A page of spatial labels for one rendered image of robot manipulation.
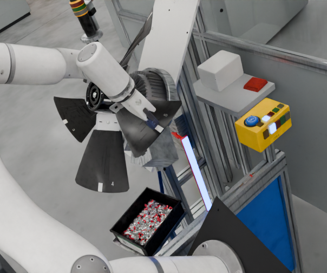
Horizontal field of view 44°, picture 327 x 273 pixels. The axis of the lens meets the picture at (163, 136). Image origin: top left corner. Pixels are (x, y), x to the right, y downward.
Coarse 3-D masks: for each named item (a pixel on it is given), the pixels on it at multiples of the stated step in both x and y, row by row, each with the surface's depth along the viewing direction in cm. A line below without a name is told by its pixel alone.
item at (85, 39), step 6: (90, 0) 125; (90, 6) 124; (90, 12) 124; (90, 18) 125; (96, 24) 127; (96, 30) 128; (84, 36) 127; (96, 36) 124; (84, 42) 125; (90, 42) 125
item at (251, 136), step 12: (252, 108) 137; (264, 108) 135; (288, 108) 133; (240, 120) 134; (264, 120) 131; (276, 120) 131; (288, 120) 135; (240, 132) 135; (252, 132) 129; (276, 132) 134; (252, 144) 133; (264, 144) 132
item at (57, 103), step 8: (56, 104) 172; (64, 104) 167; (72, 104) 164; (80, 104) 160; (64, 112) 171; (72, 112) 167; (80, 112) 164; (88, 112) 161; (96, 112) 160; (72, 120) 170; (80, 120) 167; (88, 120) 165; (80, 128) 171; (88, 128) 169; (80, 136) 174
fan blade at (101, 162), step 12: (96, 132) 150; (108, 132) 150; (120, 132) 150; (96, 144) 150; (108, 144) 149; (120, 144) 150; (84, 156) 152; (96, 156) 150; (108, 156) 149; (120, 156) 149; (84, 168) 152; (96, 168) 150; (108, 168) 149; (120, 168) 149; (84, 180) 152; (96, 180) 151; (108, 180) 149; (120, 180) 148; (108, 192) 149
